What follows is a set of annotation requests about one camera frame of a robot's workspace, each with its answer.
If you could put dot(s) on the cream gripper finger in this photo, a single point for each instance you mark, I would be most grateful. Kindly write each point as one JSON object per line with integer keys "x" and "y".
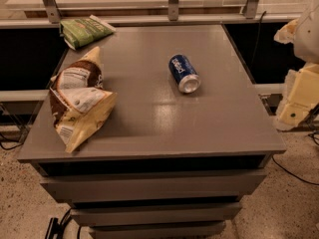
{"x": 300, "y": 97}
{"x": 286, "y": 34}

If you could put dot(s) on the blue pepsi can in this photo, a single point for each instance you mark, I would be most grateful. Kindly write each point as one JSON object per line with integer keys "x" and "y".
{"x": 184, "y": 74}

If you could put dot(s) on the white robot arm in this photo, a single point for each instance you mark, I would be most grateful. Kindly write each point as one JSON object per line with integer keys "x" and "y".
{"x": 306, "y": 39}

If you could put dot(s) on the grey drawer cabinet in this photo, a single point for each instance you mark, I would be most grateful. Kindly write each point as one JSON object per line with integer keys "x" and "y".
{"x": 165, "y": 163}

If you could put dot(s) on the green chip bag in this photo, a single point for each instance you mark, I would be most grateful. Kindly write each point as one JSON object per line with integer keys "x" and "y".
{"x": 78, "y": 33}

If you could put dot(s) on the yellow brown chip bag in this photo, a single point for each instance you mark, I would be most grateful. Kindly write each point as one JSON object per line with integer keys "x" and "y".
{"x": 79, "y": 103}

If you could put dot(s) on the black plug bottom floor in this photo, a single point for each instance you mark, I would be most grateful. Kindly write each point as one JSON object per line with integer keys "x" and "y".
{"x": 56, "y": 228}

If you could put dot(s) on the right metal bracket post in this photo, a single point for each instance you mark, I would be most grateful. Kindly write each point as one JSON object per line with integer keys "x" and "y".
{"x": 250, "y": 9}

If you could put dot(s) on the metal bracket post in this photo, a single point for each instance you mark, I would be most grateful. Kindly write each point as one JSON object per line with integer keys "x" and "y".
{"x": 172, "y": 10}
{"x": 52, "y": 11}
{"x": 250, "y": 9}

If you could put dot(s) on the middle metal bracket post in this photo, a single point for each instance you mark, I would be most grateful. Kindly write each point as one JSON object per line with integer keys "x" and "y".
{"x": 172, "y": 10}

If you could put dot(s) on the left metal bracket post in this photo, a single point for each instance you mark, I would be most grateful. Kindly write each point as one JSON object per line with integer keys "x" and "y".
{"x": 52, "y": 11}

